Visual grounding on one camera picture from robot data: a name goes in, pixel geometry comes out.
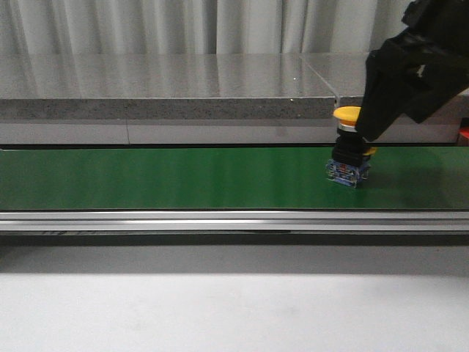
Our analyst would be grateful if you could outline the yellow mushroom push button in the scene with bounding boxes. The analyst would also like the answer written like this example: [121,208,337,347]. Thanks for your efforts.
[326,106,377,188]

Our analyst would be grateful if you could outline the aluminium conveyor side rail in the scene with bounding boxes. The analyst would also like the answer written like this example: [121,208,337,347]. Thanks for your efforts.
[1,210,468,235]

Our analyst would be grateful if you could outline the green conveyor belt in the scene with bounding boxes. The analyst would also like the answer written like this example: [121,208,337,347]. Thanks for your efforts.
[1,147,468,210]

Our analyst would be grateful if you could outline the grey stone slab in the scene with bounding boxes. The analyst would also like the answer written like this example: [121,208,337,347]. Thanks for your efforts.
[1,54,335,120]
[300,53,468,125]

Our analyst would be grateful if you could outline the grey curtain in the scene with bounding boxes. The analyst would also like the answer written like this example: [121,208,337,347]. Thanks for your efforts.
[1,1,408,55]

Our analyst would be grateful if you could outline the red object at right edge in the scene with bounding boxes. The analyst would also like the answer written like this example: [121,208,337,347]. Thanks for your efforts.
[457,126,469,147]

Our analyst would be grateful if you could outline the grey stone slab left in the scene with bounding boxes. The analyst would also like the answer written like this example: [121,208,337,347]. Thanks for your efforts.
[1,54,335,120]

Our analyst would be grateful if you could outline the grey stone slab right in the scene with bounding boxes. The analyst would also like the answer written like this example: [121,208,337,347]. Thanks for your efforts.
[300,53,468,125]

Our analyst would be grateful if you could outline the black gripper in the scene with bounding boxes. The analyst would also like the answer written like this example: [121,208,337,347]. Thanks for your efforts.
[356,1,468,142]

